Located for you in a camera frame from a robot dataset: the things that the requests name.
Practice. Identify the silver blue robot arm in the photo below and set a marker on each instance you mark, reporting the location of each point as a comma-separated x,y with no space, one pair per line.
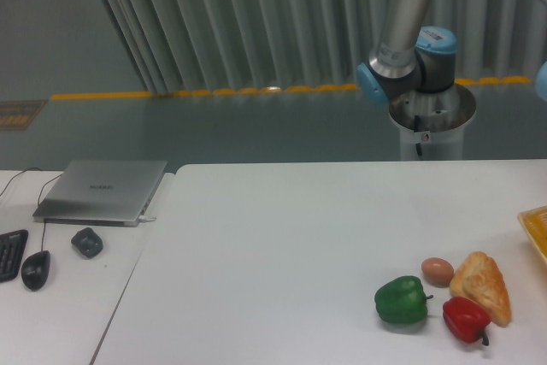
398,63

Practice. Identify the green bell pepper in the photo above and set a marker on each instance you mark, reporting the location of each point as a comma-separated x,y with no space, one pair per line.
402,301

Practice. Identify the red bell pepper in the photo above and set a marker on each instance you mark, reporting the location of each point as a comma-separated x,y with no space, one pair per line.
466,320

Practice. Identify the silver closed laptop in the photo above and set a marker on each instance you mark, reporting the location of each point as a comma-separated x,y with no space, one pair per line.
102,192

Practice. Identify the brown egg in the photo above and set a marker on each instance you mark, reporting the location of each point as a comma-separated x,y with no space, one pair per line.
437,271

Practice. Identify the small black gadget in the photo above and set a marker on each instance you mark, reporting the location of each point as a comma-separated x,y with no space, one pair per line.
87,243

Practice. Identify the golden bread pastry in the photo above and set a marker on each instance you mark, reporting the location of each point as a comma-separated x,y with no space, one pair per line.
480,280

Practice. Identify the black computer mouse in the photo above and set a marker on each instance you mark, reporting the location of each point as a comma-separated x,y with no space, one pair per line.
35,270

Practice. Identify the yellow plastic basket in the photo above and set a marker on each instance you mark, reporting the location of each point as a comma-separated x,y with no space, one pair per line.
533,223

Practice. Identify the black keyboard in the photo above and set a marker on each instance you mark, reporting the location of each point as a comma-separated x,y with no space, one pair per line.
12,247

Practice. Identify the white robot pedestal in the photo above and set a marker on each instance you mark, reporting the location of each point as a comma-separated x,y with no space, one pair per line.
432,126

